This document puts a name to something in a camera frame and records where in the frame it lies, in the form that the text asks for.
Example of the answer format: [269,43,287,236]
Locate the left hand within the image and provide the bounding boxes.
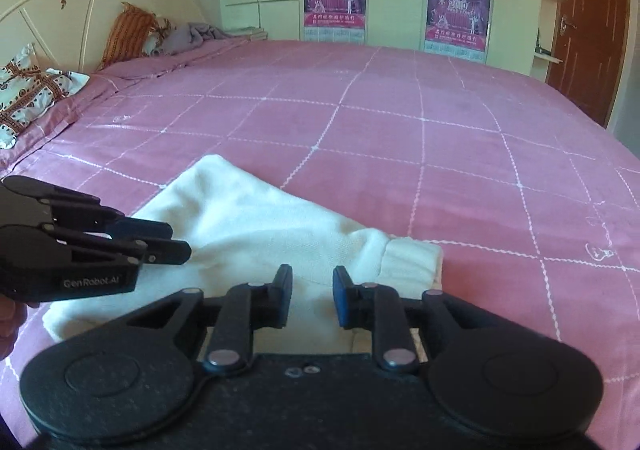
[0,296,27,360]

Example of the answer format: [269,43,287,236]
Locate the grey crumpled blanket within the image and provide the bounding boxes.
[142,19,252,56]

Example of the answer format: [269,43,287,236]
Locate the white patterned pillow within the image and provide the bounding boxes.
[0,43,90,149]

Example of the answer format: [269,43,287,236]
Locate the brown wooden door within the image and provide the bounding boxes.
[547,0,629,126]

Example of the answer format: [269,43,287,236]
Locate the orange striped pillow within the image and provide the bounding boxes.
[99,2,175,69]

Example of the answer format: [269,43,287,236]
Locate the white pants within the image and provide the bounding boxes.
[42,155,444,354]

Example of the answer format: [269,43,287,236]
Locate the pink checked bed sheet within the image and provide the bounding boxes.
[1,40,639,449]

